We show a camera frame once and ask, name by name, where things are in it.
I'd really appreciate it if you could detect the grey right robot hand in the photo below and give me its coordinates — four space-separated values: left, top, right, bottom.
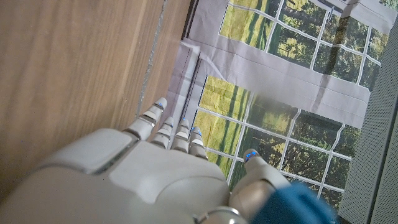
0 97 290 224

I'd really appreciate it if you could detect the blue right wrist connector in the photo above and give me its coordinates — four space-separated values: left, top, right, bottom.
250 182 341 224

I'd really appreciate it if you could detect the printed window backdrop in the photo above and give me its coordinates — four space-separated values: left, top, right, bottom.
166 0 398 212

